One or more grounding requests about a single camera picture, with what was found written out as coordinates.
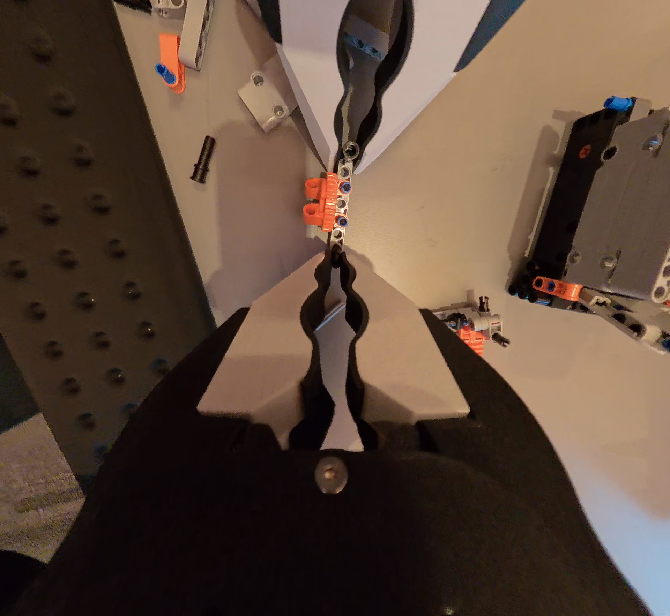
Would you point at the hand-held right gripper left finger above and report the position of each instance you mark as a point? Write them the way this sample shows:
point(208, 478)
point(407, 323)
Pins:
point(251, 365)

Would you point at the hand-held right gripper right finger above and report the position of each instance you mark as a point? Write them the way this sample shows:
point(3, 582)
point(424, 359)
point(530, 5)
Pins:
point(414, 365)

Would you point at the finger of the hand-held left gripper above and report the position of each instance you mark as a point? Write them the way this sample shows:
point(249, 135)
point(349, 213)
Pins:
point(309, 9)
point(450, 9)

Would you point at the light grey panel piece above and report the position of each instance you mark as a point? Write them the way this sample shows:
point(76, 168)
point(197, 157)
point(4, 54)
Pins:
point(267, 101)

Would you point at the orange connector block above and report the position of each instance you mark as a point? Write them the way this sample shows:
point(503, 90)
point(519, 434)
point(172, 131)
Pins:
point(319, 203)

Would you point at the small orange grey subassembly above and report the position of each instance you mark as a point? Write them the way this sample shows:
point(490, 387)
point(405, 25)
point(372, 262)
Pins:
point(473, 339)

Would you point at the grey straight beam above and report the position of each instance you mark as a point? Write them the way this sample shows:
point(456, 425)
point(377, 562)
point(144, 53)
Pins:
point(196, 20)

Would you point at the small orange piece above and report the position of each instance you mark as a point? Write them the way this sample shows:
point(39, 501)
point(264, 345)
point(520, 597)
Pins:
point(171, 61)

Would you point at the loose black pin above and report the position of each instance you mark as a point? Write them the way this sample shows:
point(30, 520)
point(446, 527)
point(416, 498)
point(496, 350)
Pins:
point(202, 159)

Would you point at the black studded mat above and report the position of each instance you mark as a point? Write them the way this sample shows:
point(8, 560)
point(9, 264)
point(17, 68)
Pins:
point(84, 208)

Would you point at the grey black robot model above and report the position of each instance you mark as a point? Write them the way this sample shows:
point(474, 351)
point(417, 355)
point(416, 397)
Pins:
point(618, 208)

